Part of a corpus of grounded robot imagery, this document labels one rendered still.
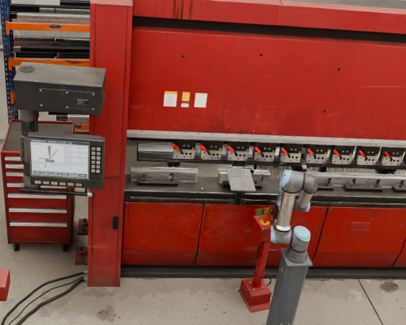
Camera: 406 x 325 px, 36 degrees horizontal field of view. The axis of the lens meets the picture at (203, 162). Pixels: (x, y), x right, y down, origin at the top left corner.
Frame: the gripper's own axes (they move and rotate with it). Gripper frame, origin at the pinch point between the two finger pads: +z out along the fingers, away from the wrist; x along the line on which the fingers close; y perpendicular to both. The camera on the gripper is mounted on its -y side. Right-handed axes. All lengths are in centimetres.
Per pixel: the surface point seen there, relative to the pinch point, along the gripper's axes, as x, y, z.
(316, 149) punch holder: -35, 27, -47
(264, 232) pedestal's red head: 12.8, -6.3, -2.0
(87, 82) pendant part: 138, 21, -120
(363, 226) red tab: -81, -2, 14
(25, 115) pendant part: 172, 36, -91
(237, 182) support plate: 25.3, 25.7, -24.9
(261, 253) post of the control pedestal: 7.7, -2.8, 24.1
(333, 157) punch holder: -49, 22, -41
